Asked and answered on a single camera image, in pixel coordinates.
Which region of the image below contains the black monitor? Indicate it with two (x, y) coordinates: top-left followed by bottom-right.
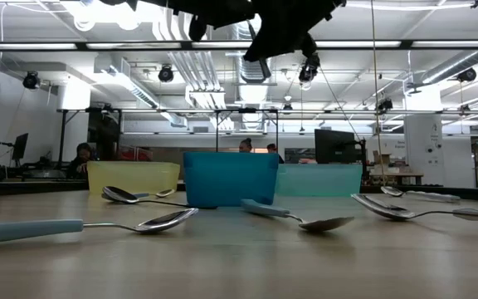
(314, 128), (367, 165)
(11, 132), (29, 161)

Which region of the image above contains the blue plastic bin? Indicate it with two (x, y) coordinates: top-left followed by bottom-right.
(183, 151), (280, 208)

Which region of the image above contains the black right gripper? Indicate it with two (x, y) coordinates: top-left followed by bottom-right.
(168, 0), (346, 62)

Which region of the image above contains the black background gantry frame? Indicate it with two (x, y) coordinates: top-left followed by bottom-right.
(56, 106), (478, 167)

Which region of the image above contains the black metal spoon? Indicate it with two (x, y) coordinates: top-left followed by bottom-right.
(100, 185), (218, 210)

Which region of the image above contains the teal translucent plastic bin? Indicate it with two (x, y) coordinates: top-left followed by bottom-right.
(275, 163), (364, 199)

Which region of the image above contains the black aluminium table frame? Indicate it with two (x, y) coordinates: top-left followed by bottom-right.
(0, 39), (478, 203)

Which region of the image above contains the yellow translucent plastic bin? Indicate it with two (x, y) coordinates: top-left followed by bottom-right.
(86, 160), (181, 197)

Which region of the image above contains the cardboard box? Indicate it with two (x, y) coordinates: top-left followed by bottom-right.
(372, 149), (393, 166)

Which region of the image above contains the spoon with light blue handle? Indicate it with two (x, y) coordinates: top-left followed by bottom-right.
(133, 188), (177, 199)
(0, 207), (200, 247)
(240, 198), (355, 233)

